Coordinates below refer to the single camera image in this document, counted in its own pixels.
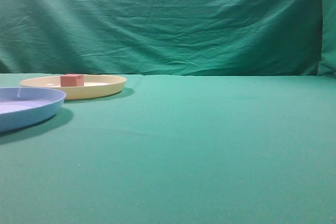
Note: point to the small red cube block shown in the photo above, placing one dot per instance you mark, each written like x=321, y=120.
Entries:
x=72, y=80

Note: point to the cream yellow plastic plate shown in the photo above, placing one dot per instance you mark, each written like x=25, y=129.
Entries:
x=94, y=86

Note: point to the light blue plastic plate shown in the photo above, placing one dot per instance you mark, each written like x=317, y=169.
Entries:
x=23, y=106

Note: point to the green table cloth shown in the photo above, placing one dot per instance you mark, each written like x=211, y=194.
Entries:
x=173, y=149

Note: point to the green backdrop curtain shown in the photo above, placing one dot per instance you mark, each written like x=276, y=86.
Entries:
x=177, y=37

